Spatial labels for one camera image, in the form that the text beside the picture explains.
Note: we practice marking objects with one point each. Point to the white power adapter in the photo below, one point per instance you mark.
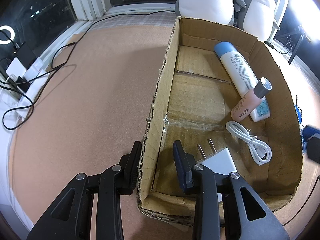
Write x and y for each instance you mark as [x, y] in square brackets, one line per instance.
[15, 67]

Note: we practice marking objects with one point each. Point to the black plug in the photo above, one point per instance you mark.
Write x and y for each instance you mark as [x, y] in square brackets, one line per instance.
[20, 83]

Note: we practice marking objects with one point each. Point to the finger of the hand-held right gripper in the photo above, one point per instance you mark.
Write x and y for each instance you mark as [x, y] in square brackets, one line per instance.
[312, 131]

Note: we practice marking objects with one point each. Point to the white power strip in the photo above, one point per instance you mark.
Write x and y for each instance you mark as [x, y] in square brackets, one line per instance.
[35, 67]

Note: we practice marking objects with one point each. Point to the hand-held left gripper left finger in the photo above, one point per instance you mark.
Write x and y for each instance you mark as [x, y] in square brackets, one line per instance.
[131, 170]

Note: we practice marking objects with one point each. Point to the cardboard box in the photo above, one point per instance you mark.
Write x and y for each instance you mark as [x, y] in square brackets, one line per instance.
[200, 100]

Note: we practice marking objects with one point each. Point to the white bottle with blue cap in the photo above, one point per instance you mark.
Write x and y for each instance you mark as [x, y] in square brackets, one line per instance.
[235, 65]

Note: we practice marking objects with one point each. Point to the white charger plug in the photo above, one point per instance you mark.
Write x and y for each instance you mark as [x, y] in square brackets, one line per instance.
[222, 162]

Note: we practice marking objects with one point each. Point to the small penguin plush toy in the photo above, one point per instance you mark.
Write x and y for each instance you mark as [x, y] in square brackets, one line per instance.
[257, 15]

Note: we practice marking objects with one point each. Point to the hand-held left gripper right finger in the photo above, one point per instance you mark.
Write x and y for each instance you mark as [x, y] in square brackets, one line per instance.
[180, 165]

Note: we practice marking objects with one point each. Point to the large penguin plush toy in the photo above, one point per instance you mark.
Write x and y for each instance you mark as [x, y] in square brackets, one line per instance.
[205, 0]

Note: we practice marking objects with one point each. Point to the small pink bottle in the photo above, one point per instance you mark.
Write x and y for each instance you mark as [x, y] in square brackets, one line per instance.
[246, 103]

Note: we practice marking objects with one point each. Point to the round blue tape measure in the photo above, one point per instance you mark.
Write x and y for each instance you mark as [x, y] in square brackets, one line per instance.
[298, 110]

